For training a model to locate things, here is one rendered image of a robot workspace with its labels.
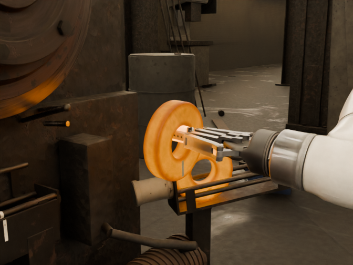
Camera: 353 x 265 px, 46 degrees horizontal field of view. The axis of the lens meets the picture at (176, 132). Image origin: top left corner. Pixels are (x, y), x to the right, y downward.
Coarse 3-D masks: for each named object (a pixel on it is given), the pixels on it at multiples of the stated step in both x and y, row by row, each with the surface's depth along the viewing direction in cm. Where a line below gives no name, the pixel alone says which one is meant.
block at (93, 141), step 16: (64, 144) 90; (80, 144) 87; (96, 144) 88; (64, 160) 91; (80, 160) 88; (96, 160) 88; (64, 176) 92; (80, 176) 89; (96, 176) 89; (112, 176) 94; (64, 192) 93; (80, 192) 90; (96, 192) 90; (112, 192) 94; (64, 208) 94; (80, 208) 91; (96, 208) 90; (112, 208) 95; (64, 224) 96; (80, 224) 92; (96, 224) 91; (112, 224) 95; (80, 240) 93; (96, 240) 92
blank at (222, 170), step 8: (224, 160) 99; (216, 168) 99; (224, 168) 100; (232, 168) 100; (208, 176) 102; (216, 176) 99; (224, 176) 100; (184, 184) 97; (192, 184) 98; (224, 184) 101; (200, 200) 99; (208, 200) 100
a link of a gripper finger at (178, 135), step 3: (177, 132) 76; (180, 132) 76; (183, 132) 76; (174, 135) 77; (177, 135) 76; (180, 135) 76; (183, 135) 75; (174, 138) 76; (177, 138) 76; (180, 138) 76; (183, 138) 75; (186, 138) 73; (183, 141) 73; (186, 141) 73; (186, 144) 73
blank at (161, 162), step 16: (160, 112) 74; (176, 112) 75; (192, 112) 79; (160, 128) 72; (176, 128) 76; (144, 144) 73; (160, 144) 72; (160, 160) 73; (176, 160) 77; (192, 160) 82; (160, 176) 76; (176, 176) 78
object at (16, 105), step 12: (84, 0) 81; (84, 12) 82; (84, 24) 82; (84, 36) 82; (72, 48) 80; (72, 60) 81; (60, 72) 79; (48, 84) 77; (24, 96) 73; (36, 96) 75; (0, 108) 70; (12, 108) 72; (24, 108) 73
